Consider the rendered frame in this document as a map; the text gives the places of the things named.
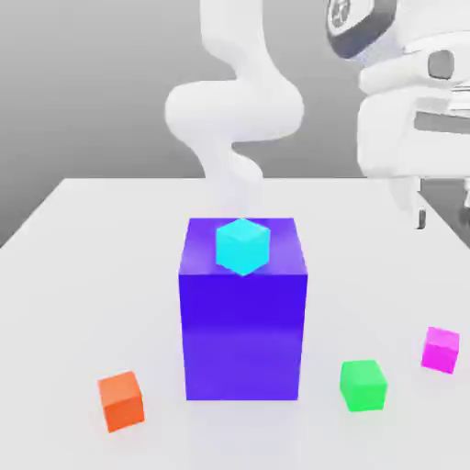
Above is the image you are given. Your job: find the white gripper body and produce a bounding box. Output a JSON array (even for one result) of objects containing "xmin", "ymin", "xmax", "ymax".
[{"xmin": 357, "ymin": 89, "xmax": 470, "ymax": 181}]

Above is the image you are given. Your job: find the small magenta cube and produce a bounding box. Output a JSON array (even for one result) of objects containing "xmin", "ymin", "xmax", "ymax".
[{"xmin": 420, "ymin": 326, "xmax": 461, "ymax": 375}]

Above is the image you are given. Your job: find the small cyan cube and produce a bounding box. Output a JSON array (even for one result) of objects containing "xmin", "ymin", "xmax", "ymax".
[{"xmin": 215, "ymin": 217, "xmax": 272, "ymax": 277}]

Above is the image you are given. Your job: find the small green cube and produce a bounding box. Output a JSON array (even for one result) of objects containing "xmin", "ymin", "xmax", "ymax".
[{"xmin": 339, "ymin": 358, "xmax": 389, "ymax": 413}]

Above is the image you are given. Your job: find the small orange cube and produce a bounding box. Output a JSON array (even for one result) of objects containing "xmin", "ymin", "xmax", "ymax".
[{"xmin": 96, "ymin": 370, "xmax": 146, "ymax": 434}]

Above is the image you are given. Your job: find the large blue box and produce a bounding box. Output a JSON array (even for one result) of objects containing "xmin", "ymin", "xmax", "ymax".
[{"xmin": 177, "ymin": 217, "xmax": 308, "ymax": 402}]

